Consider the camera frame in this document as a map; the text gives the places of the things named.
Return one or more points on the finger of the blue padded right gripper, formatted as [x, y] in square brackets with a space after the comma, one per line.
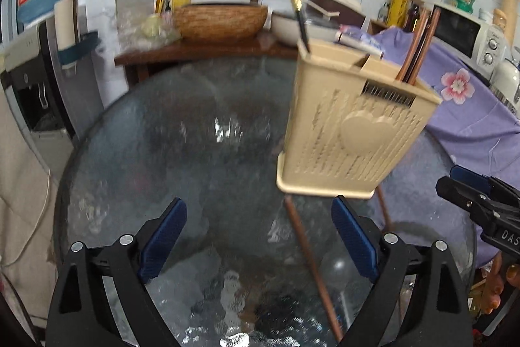
[437, 314]

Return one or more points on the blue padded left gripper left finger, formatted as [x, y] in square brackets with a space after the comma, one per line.
[80, 314]

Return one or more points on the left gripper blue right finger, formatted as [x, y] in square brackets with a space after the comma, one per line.
[473, 180]

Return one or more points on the brown wooden chopstick pair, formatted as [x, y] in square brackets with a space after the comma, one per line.
[425, 44]

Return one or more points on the translucent plastic spoon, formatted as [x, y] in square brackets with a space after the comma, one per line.
[335, 274]

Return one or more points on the person's hand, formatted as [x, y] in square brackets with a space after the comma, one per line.
[495, 283]

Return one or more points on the white electric kettle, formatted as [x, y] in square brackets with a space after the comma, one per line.
[504, 84]

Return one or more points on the beige hanging cloth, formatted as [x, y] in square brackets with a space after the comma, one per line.
[27, 210]

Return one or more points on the white microwave oven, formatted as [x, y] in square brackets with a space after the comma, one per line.
[479, 45]

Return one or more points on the round glass table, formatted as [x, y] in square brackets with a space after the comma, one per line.
[210, 135]

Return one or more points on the beige perforated utensil holder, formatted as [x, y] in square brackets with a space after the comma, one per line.
[350, 122]

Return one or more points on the dark sauce bottle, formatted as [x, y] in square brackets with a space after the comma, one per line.
[414, 15]

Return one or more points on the yellow foil roll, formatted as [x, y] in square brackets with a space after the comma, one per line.
[397, 12]

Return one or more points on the grey water dispenser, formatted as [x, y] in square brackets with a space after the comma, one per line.
[53, 106]

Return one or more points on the brown rice cooker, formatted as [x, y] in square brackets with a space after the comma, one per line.
[343, 12]

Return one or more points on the cream pan with lid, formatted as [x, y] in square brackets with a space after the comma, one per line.
[286, 29]

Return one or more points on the dark wooden counter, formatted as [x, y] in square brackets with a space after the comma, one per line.
[139, 66]

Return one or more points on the paper cup holder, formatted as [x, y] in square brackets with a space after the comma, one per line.
[72, 44]

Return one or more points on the clear plastic bag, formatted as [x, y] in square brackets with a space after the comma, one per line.
[134, 30]

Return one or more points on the woven pattern basin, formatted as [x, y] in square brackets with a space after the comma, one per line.
[216, 23]

